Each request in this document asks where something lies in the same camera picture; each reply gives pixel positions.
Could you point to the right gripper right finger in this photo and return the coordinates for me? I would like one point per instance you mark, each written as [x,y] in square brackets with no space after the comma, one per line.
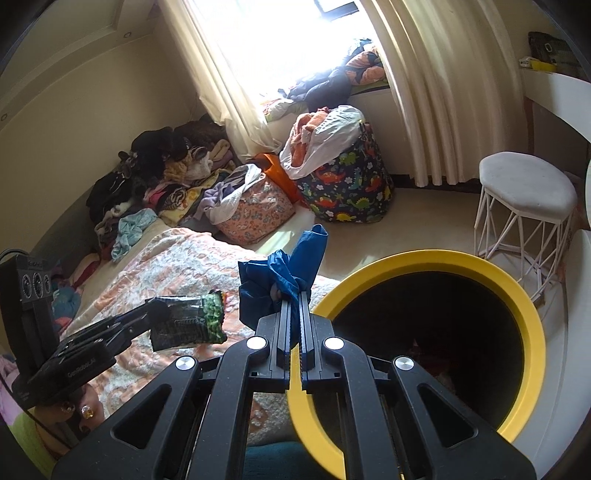
[307,345]

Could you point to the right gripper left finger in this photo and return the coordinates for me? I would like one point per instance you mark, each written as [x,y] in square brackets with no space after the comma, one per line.
[283,336]

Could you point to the blue glove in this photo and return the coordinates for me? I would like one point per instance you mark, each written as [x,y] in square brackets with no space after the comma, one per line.
[264,284]

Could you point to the dark green snack wrapper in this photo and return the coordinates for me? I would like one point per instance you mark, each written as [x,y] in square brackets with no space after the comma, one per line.
[189,321]

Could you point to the yellow rim black trash bin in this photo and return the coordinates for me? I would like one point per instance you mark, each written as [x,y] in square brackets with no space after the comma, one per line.
[428,364]

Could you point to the person left hand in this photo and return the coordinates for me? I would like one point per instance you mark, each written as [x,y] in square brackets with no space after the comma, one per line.
[63,422]

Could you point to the floral pillow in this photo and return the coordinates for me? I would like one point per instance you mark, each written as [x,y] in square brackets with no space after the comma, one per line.
[65,305]

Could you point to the teal trouser knee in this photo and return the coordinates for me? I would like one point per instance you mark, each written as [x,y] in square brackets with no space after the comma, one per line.
[283,460]

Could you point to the peach patterned bed quilt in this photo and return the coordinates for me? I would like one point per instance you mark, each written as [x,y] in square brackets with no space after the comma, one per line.
[176,262]

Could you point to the pink floral fabric bag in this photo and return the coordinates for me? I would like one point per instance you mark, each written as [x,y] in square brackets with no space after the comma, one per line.
[261,210]

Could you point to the white garment on floral bag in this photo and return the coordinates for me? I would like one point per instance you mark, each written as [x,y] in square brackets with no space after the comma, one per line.
[221,201]

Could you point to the light blue garment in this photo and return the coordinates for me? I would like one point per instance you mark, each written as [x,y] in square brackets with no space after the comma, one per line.
[130,231]

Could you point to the dinosaur print laundry basket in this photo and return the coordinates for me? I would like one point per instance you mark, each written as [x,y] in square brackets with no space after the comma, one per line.
[354,187]

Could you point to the orange bag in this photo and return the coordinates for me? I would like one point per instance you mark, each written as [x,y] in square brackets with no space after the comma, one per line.
[270,164]

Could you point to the pile of clothes on bed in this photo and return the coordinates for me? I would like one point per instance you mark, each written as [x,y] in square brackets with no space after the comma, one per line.
[165,172]

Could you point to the white plastic bag with clothes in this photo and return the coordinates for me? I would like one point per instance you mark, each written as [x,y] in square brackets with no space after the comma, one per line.
[317,138]

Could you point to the left cream curtain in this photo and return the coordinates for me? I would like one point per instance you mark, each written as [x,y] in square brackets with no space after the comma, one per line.
[212,78]

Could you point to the cream curtain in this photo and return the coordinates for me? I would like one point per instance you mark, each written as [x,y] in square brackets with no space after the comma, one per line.
[456,83]
[212,78]

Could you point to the clothes pile on windowsill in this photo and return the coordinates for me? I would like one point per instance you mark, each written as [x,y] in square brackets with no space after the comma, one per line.
[361,71]

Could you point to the right cream curtain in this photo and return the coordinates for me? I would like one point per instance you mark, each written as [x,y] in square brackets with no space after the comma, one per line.
[456,83]

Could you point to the white vanity desk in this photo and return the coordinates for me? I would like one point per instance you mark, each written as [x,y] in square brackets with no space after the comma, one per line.
[560,425]

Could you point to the yellow box on desk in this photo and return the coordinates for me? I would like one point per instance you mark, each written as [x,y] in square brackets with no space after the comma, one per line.
[534,64]

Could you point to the dark bag on desk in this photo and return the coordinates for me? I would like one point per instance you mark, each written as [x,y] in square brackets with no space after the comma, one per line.
[550,49]

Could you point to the white wire frame stool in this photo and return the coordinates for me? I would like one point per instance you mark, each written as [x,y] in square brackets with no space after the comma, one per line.
[525,210]

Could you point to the window with dark frame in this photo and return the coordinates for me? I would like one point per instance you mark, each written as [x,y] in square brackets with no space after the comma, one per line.
[267,46]

